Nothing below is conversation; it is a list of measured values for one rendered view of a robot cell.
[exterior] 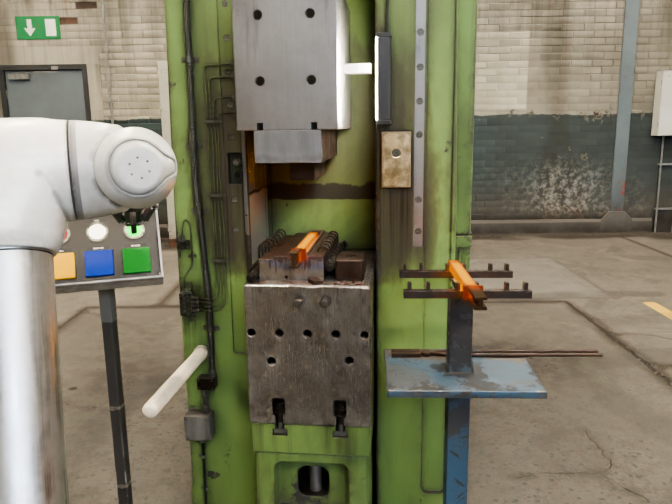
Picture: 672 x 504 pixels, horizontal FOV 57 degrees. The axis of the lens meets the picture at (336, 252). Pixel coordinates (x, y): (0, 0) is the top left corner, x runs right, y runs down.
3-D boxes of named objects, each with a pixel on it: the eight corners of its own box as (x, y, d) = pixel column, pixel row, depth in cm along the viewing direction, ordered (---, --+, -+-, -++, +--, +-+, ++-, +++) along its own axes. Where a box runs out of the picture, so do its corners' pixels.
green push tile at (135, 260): (151, 271, 176) (149, 246, 178) (123, 273, 174) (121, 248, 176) (151, 273, 178) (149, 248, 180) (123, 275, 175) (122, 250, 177)
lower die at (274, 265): (323, 280, 188) (323, 253, 186) (259, 279, 190) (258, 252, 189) (338, 252, 229) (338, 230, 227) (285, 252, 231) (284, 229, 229)
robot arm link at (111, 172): (170, 123, 94) (73, 124, 89) (181, 112, 77) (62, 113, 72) (176, 210, 95) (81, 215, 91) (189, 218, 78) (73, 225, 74)
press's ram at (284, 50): (367, 129, 178) (367, -20, 170) (236, 130, 182) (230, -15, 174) (374, 128, 218) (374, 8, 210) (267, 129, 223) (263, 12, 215)
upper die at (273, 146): (321, 162, 181) (321, 129, 179) (254, 163, 183) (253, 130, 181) (337, 155, 222) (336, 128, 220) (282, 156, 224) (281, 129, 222)
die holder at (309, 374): (370, 427, 190) (370, 286, 181) (249, 422, 194) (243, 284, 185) (378, 359, 244) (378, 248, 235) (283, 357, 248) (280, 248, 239)
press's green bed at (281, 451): (370, 561, 199) (369, 427, 190) (256, 554, 203) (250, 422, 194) (377, 468, 253) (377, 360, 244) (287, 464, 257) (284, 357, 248)
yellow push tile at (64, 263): (75, 277, 170) (74, 252, 172) (45, 280, 167) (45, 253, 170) (76, 279, 171) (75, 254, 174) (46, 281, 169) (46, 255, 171)
